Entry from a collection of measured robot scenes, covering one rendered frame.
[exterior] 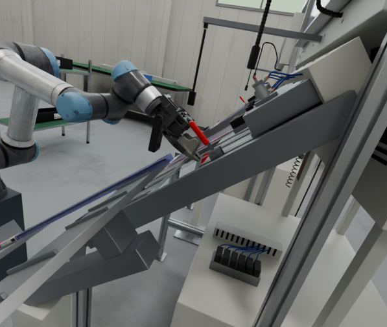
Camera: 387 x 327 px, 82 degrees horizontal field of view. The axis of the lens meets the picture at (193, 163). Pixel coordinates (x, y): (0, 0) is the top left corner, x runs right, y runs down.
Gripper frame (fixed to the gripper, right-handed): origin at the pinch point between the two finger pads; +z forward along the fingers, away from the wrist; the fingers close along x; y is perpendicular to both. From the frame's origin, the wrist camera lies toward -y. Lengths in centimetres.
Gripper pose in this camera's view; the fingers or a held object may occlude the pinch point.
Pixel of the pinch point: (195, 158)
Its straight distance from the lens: 68.7
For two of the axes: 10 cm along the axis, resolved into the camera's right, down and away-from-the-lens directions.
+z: 6.8, 7.3, 0.4
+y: 6.8, -6.1, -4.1
